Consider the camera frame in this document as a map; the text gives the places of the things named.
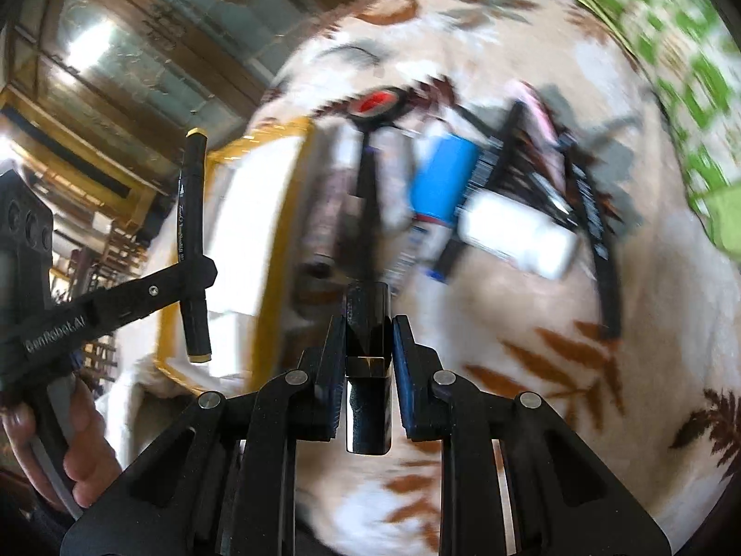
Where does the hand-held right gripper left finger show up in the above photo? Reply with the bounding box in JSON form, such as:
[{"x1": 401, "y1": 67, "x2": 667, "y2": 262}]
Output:
[{"x1": 61, "y1": 316, "x2": 348, "y2": 556}]

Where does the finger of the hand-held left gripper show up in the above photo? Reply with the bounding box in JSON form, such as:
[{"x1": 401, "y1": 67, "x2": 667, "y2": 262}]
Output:
[{"x1": 98, "y1": 258, "x2": 219, "y2": 328}]

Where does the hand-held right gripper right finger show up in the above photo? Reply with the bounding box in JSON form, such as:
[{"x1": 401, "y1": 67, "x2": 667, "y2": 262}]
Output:
[{"x1": 392, "y1": 314, "x2": 672, "y2": 556}]

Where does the black marker red cap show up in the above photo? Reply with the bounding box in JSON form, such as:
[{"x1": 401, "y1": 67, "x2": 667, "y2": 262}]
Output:
[{"x1": 343, "y1": 281, "x2": 396, "y2": 455}]

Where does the black marker with yellow caps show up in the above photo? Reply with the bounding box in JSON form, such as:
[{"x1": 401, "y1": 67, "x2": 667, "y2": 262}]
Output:
[{"x1": 175, "y1": 126, "x2": 213, "y2": 363}]

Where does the white tray with yellow rim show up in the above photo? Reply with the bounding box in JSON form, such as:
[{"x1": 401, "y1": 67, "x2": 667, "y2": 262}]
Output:
[{"x1": 155, "y1": 117, "x2": 316, "y2": 392}]

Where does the brown tube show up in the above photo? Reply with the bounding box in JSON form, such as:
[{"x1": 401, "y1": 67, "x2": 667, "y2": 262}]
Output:
[{"x1": 300, "y1": 126, "x2": 363, "y2": 272}]

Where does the white bottle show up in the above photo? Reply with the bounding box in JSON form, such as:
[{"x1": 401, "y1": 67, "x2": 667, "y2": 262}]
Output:
[{"x1": 457, "y1": 191, "x2": 581, "y2": 280}]

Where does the blue tube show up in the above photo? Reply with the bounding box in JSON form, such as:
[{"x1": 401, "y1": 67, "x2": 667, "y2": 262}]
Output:
[{"x1": 408, "y1": 133, "x2": 481, "y2": 228}]

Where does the person's left hand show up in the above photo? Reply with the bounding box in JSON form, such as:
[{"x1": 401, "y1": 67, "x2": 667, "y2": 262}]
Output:
[{"x1": 0, "y1": 371, "x2": 117, "y2": 511}]

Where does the wooden chair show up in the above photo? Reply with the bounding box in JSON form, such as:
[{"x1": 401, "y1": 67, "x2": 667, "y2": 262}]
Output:
[{"x1": 68, "y1": 219, "x2": 154, "y2": 303}]

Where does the leaf printed blanket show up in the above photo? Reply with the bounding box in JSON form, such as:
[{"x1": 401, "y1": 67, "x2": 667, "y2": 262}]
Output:
[{"x1": 95, "y1": 0, "x2": 741, "y2": 556}]

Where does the grey white tube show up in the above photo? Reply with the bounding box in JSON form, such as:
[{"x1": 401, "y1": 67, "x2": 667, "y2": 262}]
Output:
[{"x1": 376, "y1": 127, "x2": 419, "y2": 234}]

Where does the wooden glass cabinet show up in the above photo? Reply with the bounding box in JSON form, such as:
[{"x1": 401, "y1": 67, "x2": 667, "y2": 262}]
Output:
[{"x1": 0, "y1": 0, "x2": 423, "y2": 233}]

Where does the black marker with white print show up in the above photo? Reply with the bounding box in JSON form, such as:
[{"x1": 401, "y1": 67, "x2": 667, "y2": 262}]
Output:
[{"x1": 569, "y1": 145, "x2": 625, "y2": 341}]

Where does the black striped packet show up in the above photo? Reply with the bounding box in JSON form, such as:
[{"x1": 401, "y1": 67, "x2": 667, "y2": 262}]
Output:
[{"x1": 466, "y1": 101, "x2": 580, "y2": 228}]

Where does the red black round case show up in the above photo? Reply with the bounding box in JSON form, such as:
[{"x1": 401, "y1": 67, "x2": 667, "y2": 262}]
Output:
[{"x1": 346, "y1": 86, "x2": 407, "y2": 129}]

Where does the pink tube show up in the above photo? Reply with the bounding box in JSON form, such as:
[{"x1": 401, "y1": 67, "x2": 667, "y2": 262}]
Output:
[{"x1": 512, "y1": 82, "x2": 575, "y2": 152}]

